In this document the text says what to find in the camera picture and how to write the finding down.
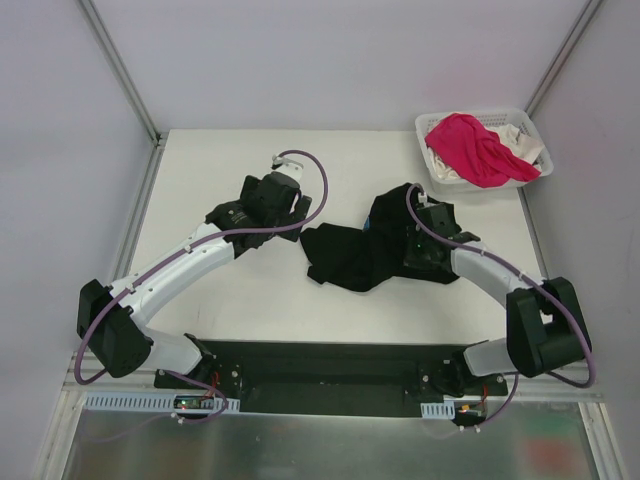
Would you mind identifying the black daisy print t-shirt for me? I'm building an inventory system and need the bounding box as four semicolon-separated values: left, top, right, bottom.
300;183;458;293

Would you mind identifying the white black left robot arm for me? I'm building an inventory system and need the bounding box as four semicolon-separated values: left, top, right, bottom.
77;161;311;389

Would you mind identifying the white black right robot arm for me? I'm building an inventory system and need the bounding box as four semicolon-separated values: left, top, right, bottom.
407;201;596;396

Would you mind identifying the pink t-shirt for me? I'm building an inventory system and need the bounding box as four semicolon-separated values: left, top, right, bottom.
425;113;540;188

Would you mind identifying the white cream t-shirt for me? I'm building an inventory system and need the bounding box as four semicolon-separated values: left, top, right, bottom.
488;124;544;165

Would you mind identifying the white plastic basket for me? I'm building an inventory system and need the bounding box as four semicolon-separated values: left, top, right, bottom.
415;108;554;194

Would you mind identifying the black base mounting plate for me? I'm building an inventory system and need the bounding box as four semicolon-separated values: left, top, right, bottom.
153;338;509;416

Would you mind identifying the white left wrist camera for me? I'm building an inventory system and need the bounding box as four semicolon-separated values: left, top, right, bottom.
271;155;304;183

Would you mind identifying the left table edge rail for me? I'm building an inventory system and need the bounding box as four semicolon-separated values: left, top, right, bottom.
107;132;169;285

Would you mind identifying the white right cable duct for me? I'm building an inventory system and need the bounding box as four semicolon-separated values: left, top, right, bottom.
420;400;456;420

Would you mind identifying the white cable duct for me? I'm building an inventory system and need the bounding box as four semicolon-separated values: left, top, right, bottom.
420;400;456;420
84;392;240;415

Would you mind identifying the front aluminium rail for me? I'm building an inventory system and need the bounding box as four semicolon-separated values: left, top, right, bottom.
64;349;604;401

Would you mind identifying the white left cable duct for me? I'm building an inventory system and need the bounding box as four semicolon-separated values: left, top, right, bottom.
84;392;240;415

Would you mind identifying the left aluminium frame post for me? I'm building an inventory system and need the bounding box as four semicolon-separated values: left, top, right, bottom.
76;0;162;146

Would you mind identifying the aluminium frame post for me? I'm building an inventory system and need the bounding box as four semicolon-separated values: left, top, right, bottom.
76;0;162;146
524;0;607;117

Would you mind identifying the right aluminium frame post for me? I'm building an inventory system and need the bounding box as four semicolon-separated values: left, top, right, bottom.
524;0;607;117

